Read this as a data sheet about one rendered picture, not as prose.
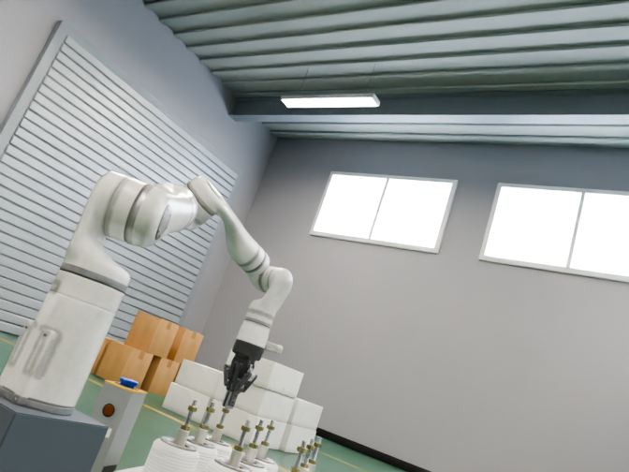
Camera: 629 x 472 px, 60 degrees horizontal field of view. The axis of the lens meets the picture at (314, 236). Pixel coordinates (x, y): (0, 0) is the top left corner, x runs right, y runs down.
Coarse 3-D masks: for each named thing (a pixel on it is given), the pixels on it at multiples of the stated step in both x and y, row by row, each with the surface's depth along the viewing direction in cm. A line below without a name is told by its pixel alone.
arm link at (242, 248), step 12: (192, 180) 119; (204, 180) 119; (192, 192) 117; (204, 192) 117; (216, 192) 119; (204, 204) 117; (216, 204) 119; (228, 216) 122; (228, 228) 125; (240, 228) 126; (228, 240) 128; (240, 240) 127; (252, 240) 131; (228, 252) 131; (240, 252) 128; (252, 252) 130; (264, 252) 134; (240, 264) 132; (252, 264) 131
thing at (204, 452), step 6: (192, 444) 115; (198, 450) 114; (204, 450) 115; (210, 450) 116; (216, 450) 119; (204, 456) 115; (210, 456) 116; (216, 456) 119; (198, 462) 114; (204, 462) 115; (198, 468) 114; (204, 468) 115
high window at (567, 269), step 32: (512, 192) 640; (544, 192) 622; (576, 192) 604; (608, 192) 588; (512, 224) 625; (544, 224) 607; (576, 224) 589; (608, 224) 574; (480, 256) 629; (512, 256) 610; (544, 256) 593; (576, 256) 577; (608, 256) 561
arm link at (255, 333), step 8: (248, 320) 135; (240, 328) 137; (248, 328) 134; (256, 328) 134; (264, 328) 135; (240, 336) 134; (248, 336) 133; (256, 336) 133; (264, 336) 135; (256, 344) 133; (264, 344) 135; (272, 344) 137; (280, 352) 136
